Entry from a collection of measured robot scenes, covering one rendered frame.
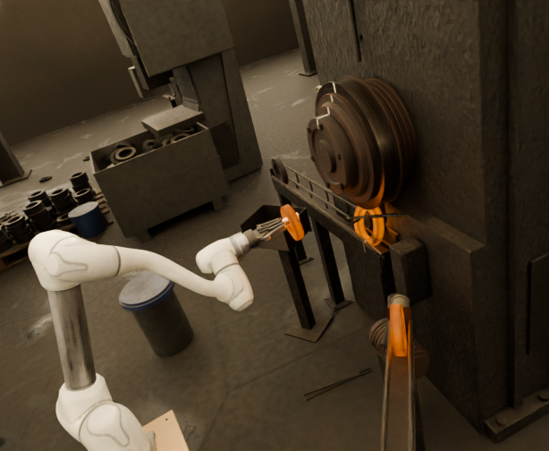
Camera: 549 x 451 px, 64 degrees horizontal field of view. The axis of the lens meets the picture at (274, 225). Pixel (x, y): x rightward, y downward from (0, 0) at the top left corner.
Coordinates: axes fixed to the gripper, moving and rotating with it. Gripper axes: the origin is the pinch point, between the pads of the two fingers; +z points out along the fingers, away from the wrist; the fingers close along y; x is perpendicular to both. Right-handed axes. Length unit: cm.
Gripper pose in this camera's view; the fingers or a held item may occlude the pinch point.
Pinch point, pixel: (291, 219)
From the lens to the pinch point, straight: 178.2
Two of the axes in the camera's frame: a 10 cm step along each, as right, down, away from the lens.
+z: 8.9, -4.3, 1.6
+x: -3.1, -8.2, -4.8
